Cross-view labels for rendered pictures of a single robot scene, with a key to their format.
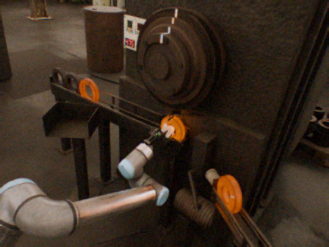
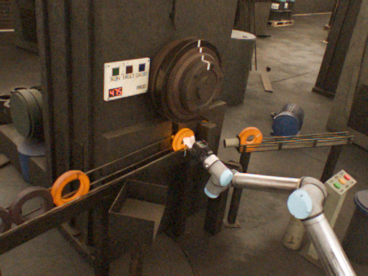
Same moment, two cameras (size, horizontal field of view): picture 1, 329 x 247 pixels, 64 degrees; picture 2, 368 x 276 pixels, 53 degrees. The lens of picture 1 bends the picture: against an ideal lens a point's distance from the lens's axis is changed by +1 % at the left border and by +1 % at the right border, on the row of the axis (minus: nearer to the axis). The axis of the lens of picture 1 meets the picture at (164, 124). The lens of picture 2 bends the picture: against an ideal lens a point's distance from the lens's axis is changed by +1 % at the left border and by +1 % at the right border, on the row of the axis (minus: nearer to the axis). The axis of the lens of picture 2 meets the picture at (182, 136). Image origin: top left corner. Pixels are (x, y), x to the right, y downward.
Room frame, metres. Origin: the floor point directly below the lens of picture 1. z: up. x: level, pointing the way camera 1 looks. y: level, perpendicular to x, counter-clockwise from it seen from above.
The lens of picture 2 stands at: (1.08, 1.88, 1.74)
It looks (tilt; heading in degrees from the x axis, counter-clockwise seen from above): 27 degrees down; 275
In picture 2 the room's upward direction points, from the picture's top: 7 degrees clockwise
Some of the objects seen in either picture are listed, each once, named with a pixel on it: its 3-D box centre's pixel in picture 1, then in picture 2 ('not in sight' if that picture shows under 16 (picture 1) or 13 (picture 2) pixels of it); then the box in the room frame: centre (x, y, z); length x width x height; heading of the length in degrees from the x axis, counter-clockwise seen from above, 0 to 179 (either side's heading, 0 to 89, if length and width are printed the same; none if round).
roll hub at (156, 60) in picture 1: (161, 65); (202, 87); (1.16, 0.04, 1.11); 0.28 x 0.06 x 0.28; 53
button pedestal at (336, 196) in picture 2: not in sight; (328, 219); (0.24, -0.12, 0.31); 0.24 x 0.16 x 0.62; 53
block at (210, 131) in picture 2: (203, 154); (204, 140); (1.10, -0.22, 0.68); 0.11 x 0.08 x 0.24; 143
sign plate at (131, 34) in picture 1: (140, 36); (127, 78); (1.53, 0.18, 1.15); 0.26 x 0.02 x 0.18; 53
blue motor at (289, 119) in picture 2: not in sight; (288, 120); (0.21, -2.07, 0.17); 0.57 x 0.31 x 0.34; 73
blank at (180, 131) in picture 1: (172, 129); (183, 140); (1.23, -0.05, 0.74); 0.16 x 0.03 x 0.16; 52
